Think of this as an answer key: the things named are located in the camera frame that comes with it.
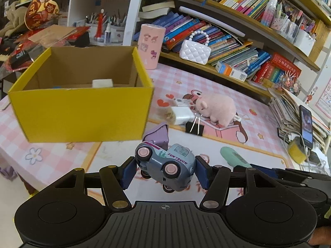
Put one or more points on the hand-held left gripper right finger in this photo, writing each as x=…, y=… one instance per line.
x=204, y=177

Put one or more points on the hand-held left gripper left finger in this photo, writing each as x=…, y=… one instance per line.
x=128, y=174

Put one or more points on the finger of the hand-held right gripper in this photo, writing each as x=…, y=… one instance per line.
x=289, y=175

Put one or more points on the green frog toy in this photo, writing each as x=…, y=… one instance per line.
x=232, y=156

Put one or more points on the grey toy truck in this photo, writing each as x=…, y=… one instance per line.
x=170, y=160

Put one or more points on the yellow cardboard box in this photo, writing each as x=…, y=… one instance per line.
x=77, y=113

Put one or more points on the white foam block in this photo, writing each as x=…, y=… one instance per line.
x=103, y=83

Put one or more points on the person's right forearm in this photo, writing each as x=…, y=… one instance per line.
x=322, y=237

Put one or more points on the yellow tape roll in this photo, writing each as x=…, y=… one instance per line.
x=297, y=151

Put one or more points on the black binder clip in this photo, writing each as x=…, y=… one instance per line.
x=197, y=129

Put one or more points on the black smartphone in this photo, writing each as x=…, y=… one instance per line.
x=306, y=126

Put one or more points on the pink printed table mat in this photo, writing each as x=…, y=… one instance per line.
x=266, y=124

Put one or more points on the stack of papers and booklets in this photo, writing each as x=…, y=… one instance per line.
x=284, y=113

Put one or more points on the white charger adapter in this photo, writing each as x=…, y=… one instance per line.
x=181, y=115

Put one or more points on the pink pig plush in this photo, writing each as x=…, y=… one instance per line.
x=217, y=108

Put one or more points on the glittery hair ornaments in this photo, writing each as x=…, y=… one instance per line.
x=291, y=82

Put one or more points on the grey flat pencil case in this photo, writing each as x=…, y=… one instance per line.
x=256, y=84

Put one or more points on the red standing dictionaries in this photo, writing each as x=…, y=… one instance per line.
x=269, y=75

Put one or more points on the blue and orange carton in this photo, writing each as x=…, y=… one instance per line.
x=230, y=71

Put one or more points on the red hardcover book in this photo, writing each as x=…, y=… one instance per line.
x=284, y=64

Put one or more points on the white quilted handbag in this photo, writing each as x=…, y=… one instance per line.
x=194, y=53

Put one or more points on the pink cartoon cylinder holder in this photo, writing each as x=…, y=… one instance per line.
x=150, y=46

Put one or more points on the row of blue picture books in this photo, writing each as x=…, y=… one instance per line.
x=227, y=49

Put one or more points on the white pen holder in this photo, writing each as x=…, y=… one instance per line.
x=305, y=42

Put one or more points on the white glue bottle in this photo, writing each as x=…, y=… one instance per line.
x=108, y=35

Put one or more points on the clear pen organizer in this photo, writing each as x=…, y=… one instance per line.
x=116, y=32

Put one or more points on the red rocket pen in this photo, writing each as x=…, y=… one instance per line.
x=99, y=25

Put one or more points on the pink pen holder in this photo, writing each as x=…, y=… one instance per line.
x=278, y=23

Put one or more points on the brown cardboard sheet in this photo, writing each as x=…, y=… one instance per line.
x=51, y=35

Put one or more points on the red black packet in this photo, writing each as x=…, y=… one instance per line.
x=19, y=56

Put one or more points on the clear bottle with pink label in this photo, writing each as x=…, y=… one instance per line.
x=269, y=13

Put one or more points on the white cubby shelf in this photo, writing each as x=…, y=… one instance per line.
x=77, y=7

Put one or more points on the red cartoon monkey decoration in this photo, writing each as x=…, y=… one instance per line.
x=38, y=13

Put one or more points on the beige plush toy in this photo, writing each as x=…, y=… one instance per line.
x=13, y=20

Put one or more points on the reindeer wall sticker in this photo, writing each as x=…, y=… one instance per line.
x=311, y=95

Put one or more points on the alphabet wall poster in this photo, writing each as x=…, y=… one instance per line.
x=325, y=95

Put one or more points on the wooden bookshelf with white frame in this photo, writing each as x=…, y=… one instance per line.
x=132, y=13

